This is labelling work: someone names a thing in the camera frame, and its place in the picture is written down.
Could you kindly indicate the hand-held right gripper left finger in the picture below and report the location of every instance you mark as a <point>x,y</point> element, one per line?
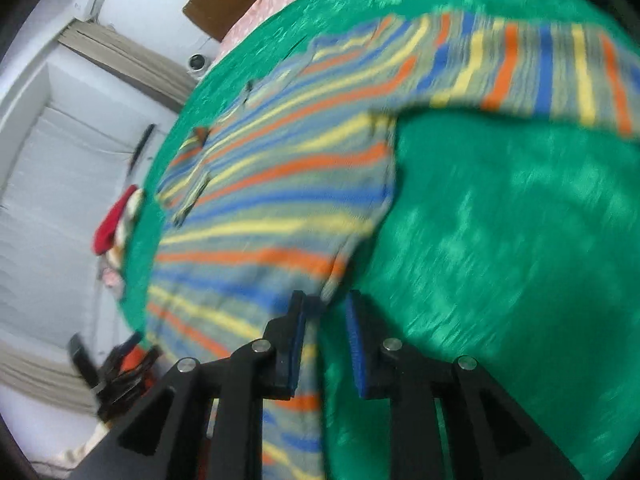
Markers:
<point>299,350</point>

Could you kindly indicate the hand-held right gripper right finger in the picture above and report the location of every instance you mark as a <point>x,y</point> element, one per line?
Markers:
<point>357,355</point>

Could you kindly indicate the striped knit sweater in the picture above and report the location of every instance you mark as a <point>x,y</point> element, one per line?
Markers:
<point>280,200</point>

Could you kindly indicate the beige curtain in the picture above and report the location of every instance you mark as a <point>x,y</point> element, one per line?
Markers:
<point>45,377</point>
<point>125,60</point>

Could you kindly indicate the red and white cloth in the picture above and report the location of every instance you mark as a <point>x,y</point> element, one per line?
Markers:
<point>112,220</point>

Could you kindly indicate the green floral blanket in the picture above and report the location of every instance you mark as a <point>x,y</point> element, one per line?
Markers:
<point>500,260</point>

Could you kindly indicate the black stick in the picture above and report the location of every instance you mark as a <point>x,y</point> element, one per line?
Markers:
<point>141,147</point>

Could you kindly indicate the small white fan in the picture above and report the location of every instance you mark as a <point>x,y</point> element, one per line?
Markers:
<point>197,62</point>

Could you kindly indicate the pink striped bed sheet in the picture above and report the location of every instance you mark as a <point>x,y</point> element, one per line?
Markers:
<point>270,5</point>

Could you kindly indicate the wooden headboard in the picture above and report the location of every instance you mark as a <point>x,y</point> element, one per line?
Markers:
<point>225,0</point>

